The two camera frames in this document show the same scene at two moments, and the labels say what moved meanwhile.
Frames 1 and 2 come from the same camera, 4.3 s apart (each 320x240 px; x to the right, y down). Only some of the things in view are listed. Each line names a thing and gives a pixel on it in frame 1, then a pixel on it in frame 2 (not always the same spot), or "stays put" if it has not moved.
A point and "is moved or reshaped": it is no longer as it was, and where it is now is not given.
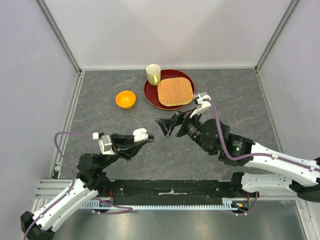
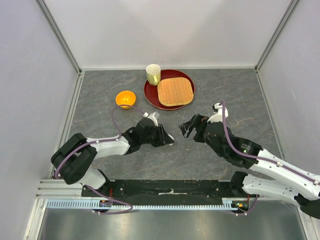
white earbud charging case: (140, 135) is moved or reshaped
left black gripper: (124, 146) → (163, 137)
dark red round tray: (150, 91) stays put
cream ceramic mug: (153, 72) stays put
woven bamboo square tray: (174, 91) stays put
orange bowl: (125, 99) stays put
